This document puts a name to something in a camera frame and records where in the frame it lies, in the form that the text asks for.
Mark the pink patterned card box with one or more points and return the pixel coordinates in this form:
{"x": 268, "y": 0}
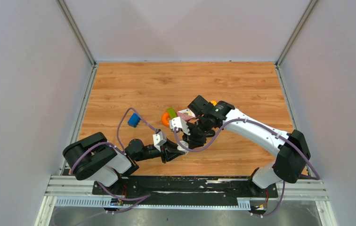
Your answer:
{"x": 186, "y": 114}

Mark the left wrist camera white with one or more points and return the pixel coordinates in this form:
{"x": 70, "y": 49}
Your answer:
{"x": 159, "y": 139}

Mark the green toy block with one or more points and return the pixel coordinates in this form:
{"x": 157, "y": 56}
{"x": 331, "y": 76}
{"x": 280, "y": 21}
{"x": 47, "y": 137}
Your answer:
{"x": 171, "y": 113}

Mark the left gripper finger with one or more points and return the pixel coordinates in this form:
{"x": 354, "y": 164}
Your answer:
{"x": 169, "y": 156}
{"x": 171, "y": 146}

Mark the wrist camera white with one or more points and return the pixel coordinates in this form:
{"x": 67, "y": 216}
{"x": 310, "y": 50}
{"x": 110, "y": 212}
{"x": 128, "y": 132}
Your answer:
{"x": 178, "y": 124}
{"x": 159, "y": 139}

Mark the white earbud charging case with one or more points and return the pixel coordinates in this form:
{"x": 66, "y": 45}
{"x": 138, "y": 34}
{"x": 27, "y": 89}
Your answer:
{"x": 180, "y": 148}

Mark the blue toy block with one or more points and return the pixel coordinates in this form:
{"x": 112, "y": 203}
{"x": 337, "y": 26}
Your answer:
{"x": 134, "y": 120}

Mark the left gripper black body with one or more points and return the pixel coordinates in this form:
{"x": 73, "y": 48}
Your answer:
{"x": 163, "y": 151}

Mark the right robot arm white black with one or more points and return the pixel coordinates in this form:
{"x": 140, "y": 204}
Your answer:
{"x": 290, "y": 149}

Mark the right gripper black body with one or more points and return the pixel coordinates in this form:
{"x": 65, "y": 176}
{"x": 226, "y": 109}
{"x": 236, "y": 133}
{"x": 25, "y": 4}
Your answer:
{"x": 201, "y": 127}

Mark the white slotted cable duct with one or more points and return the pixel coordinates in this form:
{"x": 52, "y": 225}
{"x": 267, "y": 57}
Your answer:
{"x": 105, "y": 202}

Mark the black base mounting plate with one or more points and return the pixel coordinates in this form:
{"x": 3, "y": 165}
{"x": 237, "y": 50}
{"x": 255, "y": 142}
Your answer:
{"x": 189, "y": 190}

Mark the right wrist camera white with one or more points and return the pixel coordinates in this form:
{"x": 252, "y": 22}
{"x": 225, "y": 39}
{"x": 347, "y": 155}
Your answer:
{"x": 178, "y": 124}

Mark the orange ring toy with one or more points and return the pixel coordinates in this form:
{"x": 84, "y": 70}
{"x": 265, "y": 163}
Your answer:
{"x": 165, "y": 119}

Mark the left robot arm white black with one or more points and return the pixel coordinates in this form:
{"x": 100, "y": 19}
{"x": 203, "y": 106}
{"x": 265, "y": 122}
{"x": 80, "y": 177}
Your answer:
{"x": 97, "y": 159}

